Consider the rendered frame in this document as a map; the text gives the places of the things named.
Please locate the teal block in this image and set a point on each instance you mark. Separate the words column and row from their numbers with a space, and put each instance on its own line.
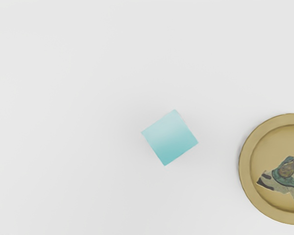
column 169, row 138

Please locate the tan plate with painted pattern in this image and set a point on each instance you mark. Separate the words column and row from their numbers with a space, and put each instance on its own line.
column 272, row 151

